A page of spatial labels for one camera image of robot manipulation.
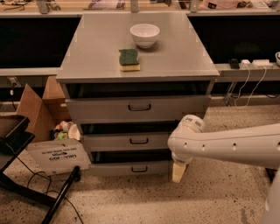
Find black metal stand right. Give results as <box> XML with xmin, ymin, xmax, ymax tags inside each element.
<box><xmin>265</xmin><ymin>168</ymin><xmax>276</xmax><ymax>182</ymax></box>

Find grey top drawer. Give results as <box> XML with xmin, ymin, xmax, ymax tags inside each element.
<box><xmin>66</xmin><ymin>95</ymin><xmax>210</xmax><ymax>123</ymax></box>

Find black metal stand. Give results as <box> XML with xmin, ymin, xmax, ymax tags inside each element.
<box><xmin>0</xmin><ymin>115</ymin><xmax>80</xmax><ymax>224</ymax></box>
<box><xmin>265</xmin><ymin>168</ymin><xmax>276</xmax><ymax>182</ymax></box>

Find white power strip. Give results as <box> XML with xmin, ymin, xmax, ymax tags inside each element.
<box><xmin>241</xmin><ymin>59</ymin><xmax>273</xmax><ymax>68</ymax></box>

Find black floor cable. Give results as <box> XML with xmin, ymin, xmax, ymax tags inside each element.
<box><xmin>16</xmin><ymin>156</ymin><xmax>85</xmax><ymax>224</ymax></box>

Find black power adapter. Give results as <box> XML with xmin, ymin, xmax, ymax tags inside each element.
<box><xmin>229</xmin><ymin>59</ymin><xmax>240</xmax><ymax>69</ymax></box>

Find grey bottom drawer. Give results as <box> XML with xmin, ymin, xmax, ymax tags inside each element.
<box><xmin>89</xmin><ymin>160</ymin><xmax>172</xmax><ymax>176</ymax></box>

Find white robot base body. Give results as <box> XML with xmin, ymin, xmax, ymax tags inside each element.
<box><xmin>260</xmin><ymin>167</ymin><xmax>280</xmax><ymax>224</ymax></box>

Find black metal stand left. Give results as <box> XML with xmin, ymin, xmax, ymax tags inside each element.
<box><xmin>0</xmin><ymin>115</ymin><xmax>80</xmax><ymax>224</ymax></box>

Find open cardboard box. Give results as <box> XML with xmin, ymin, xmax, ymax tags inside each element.
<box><xmin>17</xmin><ymin>76</ymin><xmax>90</xmax><ymax>175</ymax></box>

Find grey drawer cabinet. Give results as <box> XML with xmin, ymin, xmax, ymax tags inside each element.
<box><xmin>57</xmin><ymin>11</ymin><xmax>219</xmax><ymax>165</ymax></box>

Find grey middle drawer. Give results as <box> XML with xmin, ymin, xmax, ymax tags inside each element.
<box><xmin>82</xmin><ymin>132</ymin><xmax>170</xmax><ymax>152</ymax></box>

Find colourful items in box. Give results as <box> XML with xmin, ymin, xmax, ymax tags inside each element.
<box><xmin>51</xmin><ymin>121</ymin><xmax>81</xmax><ymax>141</ymax></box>

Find white ceramic bowl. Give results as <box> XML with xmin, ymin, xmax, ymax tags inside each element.
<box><xmin>129</xmin><ymin>24</ymin><xmax>160</xmax><ymax>48</ymax></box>

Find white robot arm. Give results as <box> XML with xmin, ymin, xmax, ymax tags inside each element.
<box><xmin>167</xmin><ymin>115</ymin><xmax>280</xmax><ymax>183</ymax></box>

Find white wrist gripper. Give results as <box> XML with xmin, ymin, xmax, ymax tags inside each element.
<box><xmin>171</xmin><ymin>152</ymin><xmax>193</xmax><ymax>183</ymax></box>

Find grey drawer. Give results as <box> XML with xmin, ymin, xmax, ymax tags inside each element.
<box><xmin>89</xmin><ymin>160</ymin><xmax>172</xmax><ymax>176</ymax></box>
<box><xmin>82</xmin><ymin>132</ymin><xmax>170</xmax><ymax>152</ymax></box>
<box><xmin>66</xmin><ymin>95</ymin><xmax>210</xmax><ymax>123</ymax></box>

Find green yellow sponge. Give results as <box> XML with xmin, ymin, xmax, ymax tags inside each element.
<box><xmin>119</xmin><ymin>49</ymin><xmax>140</xmax><ymax>72</ymax></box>

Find white hanging cable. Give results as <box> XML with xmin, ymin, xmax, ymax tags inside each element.
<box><xmin>233</xmin><ymin>65</ymin><xmax>268</xmax><ymax>109</ymax></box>

